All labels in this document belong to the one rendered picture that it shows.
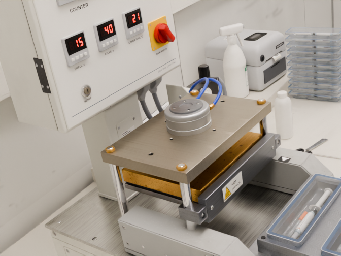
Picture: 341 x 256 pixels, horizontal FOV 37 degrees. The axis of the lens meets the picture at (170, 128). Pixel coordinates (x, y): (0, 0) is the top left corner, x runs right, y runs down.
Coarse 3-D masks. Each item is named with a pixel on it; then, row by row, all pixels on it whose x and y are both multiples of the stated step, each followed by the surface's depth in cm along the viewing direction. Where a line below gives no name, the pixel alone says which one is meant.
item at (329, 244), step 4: (340, 220) 77; (340, 224) 76; (336, 228) 75; (340, 228) 75; (332, 232) 75; (336, 232) 74; (340, 232) 74; (332, 236) 74; (336, 236) 74; (340, 236) 73; (328, 240) 73; (332, 240) 73; (336, 240) 73; (340, 240) 73; (324, 244) 72; (328, 244) 72; (332, 244) 72; (336, 244) 72; (340, 244) 72; (324, 248) 72; (328, 248) 72; (332, 248) 71; (336, 248) 71; (340, 248) 71; (332, 252) 71; (336, 252) 71; (340, 252) 70
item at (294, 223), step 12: (312, 180) 87; (324, 180) 87; (336, 180) 86; (300, 192) 85; (312, 192) 84; (324, 192) 84; (336, 192) 83; (300, 204) 82; (312, 204) 81; (324, 204) 81; (288, 216) 79; (300, 216) 79; (312, 216) 79; (276, 228) 77; (288, 228) 77; (300, 228) 76; (300, 240) 74
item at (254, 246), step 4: (292, 196) 90; (256, 240) 81; (252, 244) 80; (256, 244) 80; (248, 248) 79; (252, 248) 79; (256, 248) 79; (252, 252) 78; (256, 252) 78; (260, 252) 78
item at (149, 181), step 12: (252, 132) 95; (240, 144) 91; (252, 144) 91; (228, 156) 88; (240, 156) 88; (216, 168) 85; (228, 168) 86; (132, 180) 89; (144, 180) 87; (156, 180) 85; (168, 180) 84; (192, 180) 83; (204, 180) 82; (144, 192) 89; (156, 192) 87; (168, 192) 85; (180, 192) 83; (192, 192) 81; (180, 204) 84
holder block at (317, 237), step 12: (288, 204) 84; (336, 204) 82; (276, 216) 81; (324, 216) 80; (336, 216) 79; (324, 228) 77; (264, 240) 77; (312, 240) 75; (324, 240) 75; (264, 252) 78; (276, 252) 76; (288, 252) 74; (300, 252) 73; (312, 252) 73
